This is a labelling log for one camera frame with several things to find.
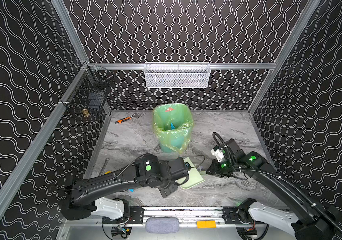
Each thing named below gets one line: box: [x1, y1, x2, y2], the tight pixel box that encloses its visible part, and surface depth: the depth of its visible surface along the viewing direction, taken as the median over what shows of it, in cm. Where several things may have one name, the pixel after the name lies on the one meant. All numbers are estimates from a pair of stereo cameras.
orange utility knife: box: [115, 116, 133, 124], surface depth 116 cm
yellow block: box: [197, 220, 217, 229], surface depth 74 cm
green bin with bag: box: [153, 103, 194, 154], surface depth 86 cm
